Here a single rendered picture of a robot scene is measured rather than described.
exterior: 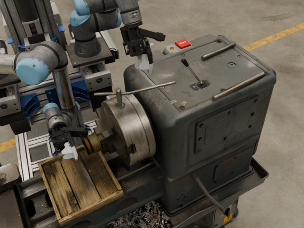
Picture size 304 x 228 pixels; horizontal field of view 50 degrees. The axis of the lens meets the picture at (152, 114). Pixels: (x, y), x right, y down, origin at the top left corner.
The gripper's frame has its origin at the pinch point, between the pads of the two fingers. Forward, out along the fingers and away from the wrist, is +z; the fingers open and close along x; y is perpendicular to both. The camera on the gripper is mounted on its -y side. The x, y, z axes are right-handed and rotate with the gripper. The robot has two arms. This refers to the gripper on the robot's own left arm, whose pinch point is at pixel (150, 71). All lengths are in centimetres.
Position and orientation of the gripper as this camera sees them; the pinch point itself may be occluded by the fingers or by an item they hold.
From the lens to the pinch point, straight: 132.0
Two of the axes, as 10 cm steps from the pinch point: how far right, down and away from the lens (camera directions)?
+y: -8.8, 3.6, -3.1
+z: 2.5, 9.0, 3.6
